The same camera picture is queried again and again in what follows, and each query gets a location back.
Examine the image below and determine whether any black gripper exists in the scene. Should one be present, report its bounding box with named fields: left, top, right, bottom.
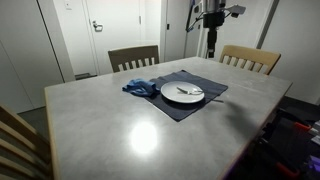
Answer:
left=202, top=11, right=225, bottom=59

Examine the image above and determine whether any silver metal fork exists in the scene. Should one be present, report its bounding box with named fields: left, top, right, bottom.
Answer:
left=176, top=86, right=204, bottom=96

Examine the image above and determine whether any white round plate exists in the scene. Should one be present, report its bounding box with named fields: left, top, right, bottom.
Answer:
left=160, top=80, right=206, bottom=105

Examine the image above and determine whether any dark blue cloth placemat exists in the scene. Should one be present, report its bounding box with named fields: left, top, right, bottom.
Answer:
left=143, top=69, right=229, bottom=123

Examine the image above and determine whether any narrow white door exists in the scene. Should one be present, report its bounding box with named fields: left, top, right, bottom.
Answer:
left=163, top=0, right=192, bottom=63

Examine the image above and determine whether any light wooden chair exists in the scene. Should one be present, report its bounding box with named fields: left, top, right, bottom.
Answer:
left=0, top=102, right=54, bottom=180
left=218, top=44, right=282, bottom=76

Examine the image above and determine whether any grey brown wooden chair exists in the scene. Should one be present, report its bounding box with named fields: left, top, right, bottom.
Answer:
left=107, top=44, right=160, bottom=74

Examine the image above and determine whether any crumpled blue cloth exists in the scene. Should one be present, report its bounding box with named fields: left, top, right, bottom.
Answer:
left=121, top=78, right=161, bottom=98

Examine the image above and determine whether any orange black bar clamp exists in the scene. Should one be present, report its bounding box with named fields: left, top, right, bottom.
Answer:
left=292, top=120, right=313, bottom=134
left=275, top=161, right=302, bottom=178

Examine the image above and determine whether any black robot stand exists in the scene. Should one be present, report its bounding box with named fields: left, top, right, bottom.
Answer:
left=256, top=96, right=320, bottom=180

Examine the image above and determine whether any silver metal block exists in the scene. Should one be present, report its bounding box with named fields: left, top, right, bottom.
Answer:
left=308, top=119, right=320, bottom=147

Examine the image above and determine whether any white closet door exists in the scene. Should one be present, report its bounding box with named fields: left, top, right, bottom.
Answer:
left=0, top=0, right=65, bottom=114

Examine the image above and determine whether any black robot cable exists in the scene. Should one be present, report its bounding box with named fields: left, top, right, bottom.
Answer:
left=184, top=0, right=205, bottom=34

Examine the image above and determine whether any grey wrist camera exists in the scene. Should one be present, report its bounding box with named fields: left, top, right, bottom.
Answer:
left=223, top=4, right=247, bottom=19

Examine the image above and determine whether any silver lever door handle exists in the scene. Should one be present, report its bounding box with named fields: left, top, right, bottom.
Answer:
left=91, top=20, right=104, bottom=33

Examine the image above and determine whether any aluminium rail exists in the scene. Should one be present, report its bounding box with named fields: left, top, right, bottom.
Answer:
left=299, top=154, right=320, bottom=175

